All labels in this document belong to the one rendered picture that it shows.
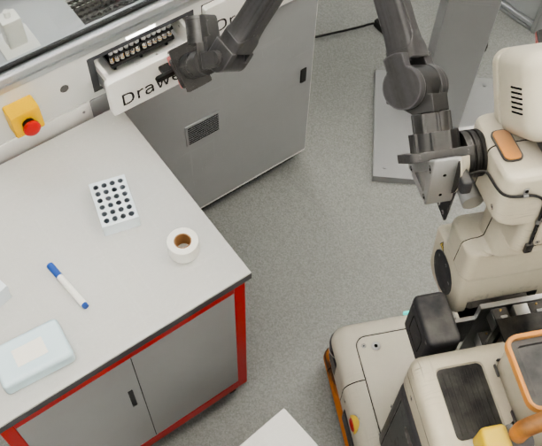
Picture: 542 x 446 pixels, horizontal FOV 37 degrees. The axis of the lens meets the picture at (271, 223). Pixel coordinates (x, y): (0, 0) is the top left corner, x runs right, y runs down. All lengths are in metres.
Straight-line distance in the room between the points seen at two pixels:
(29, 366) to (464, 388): 0.86
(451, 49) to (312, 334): 1.02
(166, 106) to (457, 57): 1.02
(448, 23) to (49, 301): 1.51
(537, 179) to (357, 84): 1.79
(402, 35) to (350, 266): 1.33
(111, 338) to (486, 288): 0.81
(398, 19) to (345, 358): 1.07
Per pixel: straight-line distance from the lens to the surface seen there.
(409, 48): 1.43
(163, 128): 2.25
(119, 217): 1.81
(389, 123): 2.97
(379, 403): 2.17
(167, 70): 1.91
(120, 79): 1.89
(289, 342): 2.52
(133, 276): 1.78
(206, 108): 2.30
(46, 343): 1.69
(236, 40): 1.67
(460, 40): 2.67
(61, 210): 1.90
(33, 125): 1.89
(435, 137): 1.41
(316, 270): 2.64
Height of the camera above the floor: 2.31
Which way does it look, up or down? 58 degrees down
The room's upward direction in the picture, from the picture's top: 2 degrees clockwise
